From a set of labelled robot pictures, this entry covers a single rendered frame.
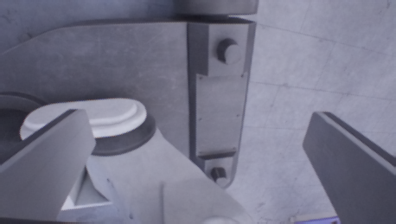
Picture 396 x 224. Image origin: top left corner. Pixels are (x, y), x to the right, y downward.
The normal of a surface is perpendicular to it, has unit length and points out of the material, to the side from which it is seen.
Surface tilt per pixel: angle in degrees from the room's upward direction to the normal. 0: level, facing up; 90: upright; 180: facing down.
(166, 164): 90
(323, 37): 0
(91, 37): 0
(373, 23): 0
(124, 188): 90
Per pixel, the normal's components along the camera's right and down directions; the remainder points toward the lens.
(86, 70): 0.19, 0.49
